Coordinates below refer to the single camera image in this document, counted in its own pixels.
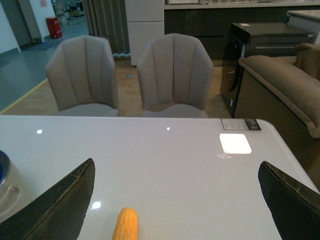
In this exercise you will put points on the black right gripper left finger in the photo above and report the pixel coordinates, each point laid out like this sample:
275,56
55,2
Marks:
57,214

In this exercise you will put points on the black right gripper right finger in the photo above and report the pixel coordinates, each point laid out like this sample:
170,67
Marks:
295,208

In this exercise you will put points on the yellow corn cob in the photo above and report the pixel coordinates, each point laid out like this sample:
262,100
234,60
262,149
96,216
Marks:
126,227

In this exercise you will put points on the beige electric cooking pot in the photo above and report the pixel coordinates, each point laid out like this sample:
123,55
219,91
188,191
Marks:
9,191

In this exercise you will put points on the table label sticker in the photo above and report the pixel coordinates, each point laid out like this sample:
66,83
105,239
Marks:
240,124

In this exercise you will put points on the brown sofa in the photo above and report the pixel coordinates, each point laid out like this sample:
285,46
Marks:
285,91

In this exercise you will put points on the left beige upholstered chair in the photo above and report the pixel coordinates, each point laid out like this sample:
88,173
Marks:
82,77

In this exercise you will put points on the beige upholstered chair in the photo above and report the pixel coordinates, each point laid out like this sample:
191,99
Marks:
82,77
174,75

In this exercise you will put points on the dark washing machine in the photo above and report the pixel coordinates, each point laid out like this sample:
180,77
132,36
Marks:
273,39

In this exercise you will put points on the right beige upholstered chair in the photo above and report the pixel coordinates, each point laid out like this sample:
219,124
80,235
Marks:
174,75

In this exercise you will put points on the red fire extinguisher box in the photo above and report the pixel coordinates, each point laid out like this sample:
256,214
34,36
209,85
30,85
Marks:
54,27

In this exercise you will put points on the dark kitchen counter cabinet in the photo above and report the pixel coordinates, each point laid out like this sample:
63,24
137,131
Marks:
211,24

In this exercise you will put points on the white pillar column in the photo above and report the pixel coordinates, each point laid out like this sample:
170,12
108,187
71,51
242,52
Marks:
145,22

